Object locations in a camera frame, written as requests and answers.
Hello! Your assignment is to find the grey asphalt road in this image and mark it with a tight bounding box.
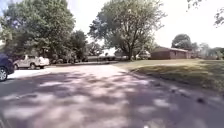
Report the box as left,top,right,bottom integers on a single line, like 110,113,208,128
0,62,224,128

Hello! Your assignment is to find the medium dark green tree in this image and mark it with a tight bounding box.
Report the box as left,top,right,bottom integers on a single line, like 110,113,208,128
68,29,89,63

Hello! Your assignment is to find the large broad-crowned tree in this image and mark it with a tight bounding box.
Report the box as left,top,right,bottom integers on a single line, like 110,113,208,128
87,0,168,61

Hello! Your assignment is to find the red brick house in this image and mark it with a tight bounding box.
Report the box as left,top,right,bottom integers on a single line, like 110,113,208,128
149,45,194,61

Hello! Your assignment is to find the dark round tree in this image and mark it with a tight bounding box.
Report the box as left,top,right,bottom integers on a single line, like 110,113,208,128
171,33,193,51

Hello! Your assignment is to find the green grass lawn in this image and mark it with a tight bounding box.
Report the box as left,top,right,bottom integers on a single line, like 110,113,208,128
114,58,224,94

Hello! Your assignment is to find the white pickup truck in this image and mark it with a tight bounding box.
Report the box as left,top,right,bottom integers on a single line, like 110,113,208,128
13,54,51,71

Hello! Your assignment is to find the big leafy tree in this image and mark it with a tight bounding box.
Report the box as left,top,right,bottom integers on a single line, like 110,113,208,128
0,0,76,63

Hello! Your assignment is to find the dark blue car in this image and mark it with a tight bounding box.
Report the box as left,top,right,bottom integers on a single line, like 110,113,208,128
0,53,16,82

